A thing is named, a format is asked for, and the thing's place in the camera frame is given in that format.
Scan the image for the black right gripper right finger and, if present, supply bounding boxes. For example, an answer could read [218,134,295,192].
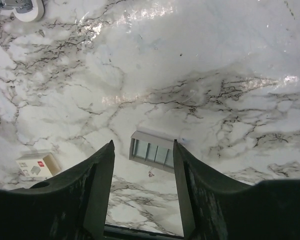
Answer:
[173,141,300,240]

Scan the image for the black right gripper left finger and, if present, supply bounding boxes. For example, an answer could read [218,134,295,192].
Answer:
[0,141,115,240]

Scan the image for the white staple box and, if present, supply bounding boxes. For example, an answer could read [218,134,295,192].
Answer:
[15,152,61,178]

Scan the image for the small grey staple tray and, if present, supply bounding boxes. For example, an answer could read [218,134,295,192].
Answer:
[128,129,175,174]

